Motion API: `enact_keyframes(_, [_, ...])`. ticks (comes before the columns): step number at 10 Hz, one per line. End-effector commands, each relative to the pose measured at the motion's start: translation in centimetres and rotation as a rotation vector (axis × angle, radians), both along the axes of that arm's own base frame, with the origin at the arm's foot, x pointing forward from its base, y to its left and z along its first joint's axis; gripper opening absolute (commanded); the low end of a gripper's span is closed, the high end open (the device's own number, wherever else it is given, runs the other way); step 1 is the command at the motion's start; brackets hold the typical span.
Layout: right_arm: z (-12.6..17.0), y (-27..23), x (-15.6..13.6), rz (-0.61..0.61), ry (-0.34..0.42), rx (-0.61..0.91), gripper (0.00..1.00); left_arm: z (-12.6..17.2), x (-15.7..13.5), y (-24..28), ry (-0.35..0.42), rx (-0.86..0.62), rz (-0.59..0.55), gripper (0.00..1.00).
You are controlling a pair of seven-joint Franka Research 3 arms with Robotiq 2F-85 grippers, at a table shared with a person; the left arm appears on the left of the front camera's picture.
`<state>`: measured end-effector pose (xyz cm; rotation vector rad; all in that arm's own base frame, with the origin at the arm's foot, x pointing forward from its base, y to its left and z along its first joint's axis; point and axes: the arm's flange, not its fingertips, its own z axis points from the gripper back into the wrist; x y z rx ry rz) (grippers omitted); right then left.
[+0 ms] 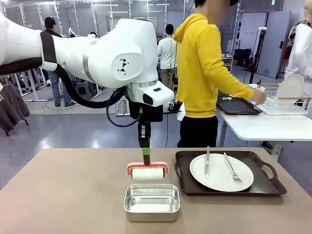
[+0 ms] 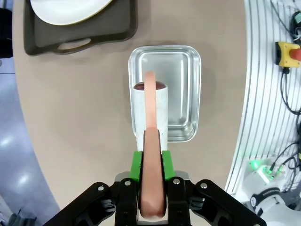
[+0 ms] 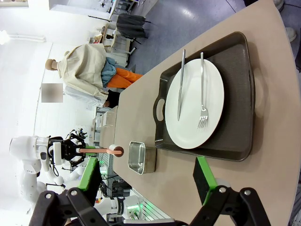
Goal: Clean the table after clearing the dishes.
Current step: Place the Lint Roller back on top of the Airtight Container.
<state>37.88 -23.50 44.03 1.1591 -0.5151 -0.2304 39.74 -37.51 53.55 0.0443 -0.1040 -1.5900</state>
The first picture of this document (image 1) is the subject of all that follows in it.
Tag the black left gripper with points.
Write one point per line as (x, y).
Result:
(146, 114)

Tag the silver table knife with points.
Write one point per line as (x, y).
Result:
(207, 165)

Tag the silver fork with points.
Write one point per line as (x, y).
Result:
(231, 168)

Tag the person's right forearm yellow sleeve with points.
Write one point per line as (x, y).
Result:
(236, 85)

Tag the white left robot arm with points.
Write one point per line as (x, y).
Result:
(109, 48)

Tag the person's right hand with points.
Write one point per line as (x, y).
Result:
(260, 97)

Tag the stainless steel rectangular container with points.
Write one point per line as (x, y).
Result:
(151, 214)

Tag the grey plastic stool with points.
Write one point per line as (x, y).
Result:
(83, 89)

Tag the person in white shirt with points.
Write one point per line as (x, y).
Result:
(167, 51)

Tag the person in yellow hoodie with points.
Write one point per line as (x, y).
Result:
(197, 61)

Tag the man in black cap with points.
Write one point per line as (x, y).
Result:
(58, 83)

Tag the wooden shoe rack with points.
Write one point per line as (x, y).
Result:
(228, 64)

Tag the white side table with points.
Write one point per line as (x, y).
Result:
(268, 126)

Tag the black equipment case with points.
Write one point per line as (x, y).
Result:
(242, 57)

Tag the grey jacket on chair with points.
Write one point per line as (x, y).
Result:
(11, 107)

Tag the grey door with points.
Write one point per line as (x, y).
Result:
(273, 48)

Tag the black tripod light stand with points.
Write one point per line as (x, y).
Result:
(262, 35)

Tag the figure in white coat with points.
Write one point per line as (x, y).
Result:
(301, 53)

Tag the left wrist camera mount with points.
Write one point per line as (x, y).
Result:
(175, 106)

